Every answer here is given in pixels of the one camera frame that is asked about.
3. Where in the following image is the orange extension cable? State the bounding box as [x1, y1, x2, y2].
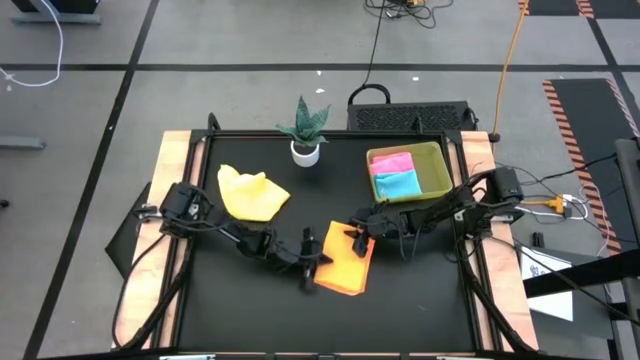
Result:
[491, 0, 531, 144]

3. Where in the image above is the long black floor cable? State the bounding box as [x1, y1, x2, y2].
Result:
[362, 0, 389, 87]

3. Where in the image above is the blue microfiber towel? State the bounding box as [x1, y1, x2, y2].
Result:
[373, 169, 424, 200]

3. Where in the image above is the orange microfiber towel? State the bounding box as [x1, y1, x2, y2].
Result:
[313, 221, 376, 297]

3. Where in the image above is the black perforated computer case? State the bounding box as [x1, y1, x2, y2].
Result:
[347, 83, 480, 133]

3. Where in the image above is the white paper sheet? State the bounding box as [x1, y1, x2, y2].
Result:
[519, 246, 575, 323]

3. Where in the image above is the black aluminium table frame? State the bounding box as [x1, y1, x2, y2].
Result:
[149, 127, 506, 360]

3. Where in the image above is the orange plug connector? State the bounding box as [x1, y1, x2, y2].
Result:
[522, 196, 569, 212]

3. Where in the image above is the grey floor bar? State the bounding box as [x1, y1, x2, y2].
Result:
[0, 134, 47, 151]

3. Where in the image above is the yellow microfiber towel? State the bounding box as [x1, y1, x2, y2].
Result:
[217, 163, 292, 223]

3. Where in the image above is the green snake plant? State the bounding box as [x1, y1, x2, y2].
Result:
[275, 96, 333, 149]

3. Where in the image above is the grey padded pole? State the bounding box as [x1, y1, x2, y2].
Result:
[613, 138, 640, 326]

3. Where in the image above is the thin black floor cable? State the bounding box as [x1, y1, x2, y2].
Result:
[494, 152, 619, 189]

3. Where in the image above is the pink microfiber towel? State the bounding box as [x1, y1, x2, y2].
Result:
[370, 151, 416, 176]

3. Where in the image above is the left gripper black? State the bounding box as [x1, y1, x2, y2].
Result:
[272, 227, 335, 294]

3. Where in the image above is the tangled black cable bundle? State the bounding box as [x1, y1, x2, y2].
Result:
[364, 0, 455, 30]

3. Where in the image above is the wooden table side board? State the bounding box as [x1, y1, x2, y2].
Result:
[112, 130, 206, 351]
[459, 130, 540, 351]

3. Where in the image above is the yellow-green plastic bin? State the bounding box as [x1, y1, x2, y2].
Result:
[365, 141, 455, 206]

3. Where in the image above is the black flat beam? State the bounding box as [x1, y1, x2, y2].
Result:
[522, 248, 640, 300]

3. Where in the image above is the white plant pot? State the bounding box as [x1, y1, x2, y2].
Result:
[291, 139, 322, 169]

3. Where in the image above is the black hazard-striped floor mat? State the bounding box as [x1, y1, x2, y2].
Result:
[542, 77, 640, 257]
[517, 0, 640, 20]

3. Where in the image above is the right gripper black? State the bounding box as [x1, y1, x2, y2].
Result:
[343, 207, 404, 259]

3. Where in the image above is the grey desk foot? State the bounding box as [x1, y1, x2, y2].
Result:
[9, 0, 104, 26]

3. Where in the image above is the white floor cable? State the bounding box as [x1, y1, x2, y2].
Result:
[0, 0, 65, 89]

